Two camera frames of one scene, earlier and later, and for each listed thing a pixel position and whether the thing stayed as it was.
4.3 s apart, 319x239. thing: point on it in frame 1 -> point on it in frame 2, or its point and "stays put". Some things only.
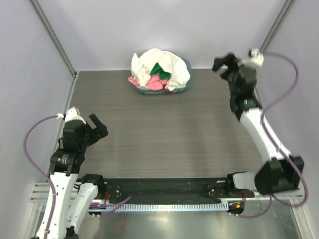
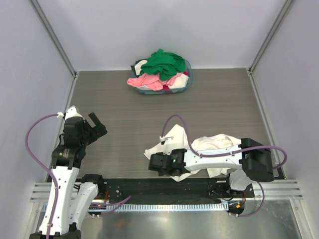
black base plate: x=181 y=188 stays put
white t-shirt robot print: x=142 y=64 -> x=175 y=138
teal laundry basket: x=190 y=68 stays put
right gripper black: x=229 y=59 -> x=163 y=173
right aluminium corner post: x=288 y=5 stays put
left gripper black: x=100 y=132 stays put
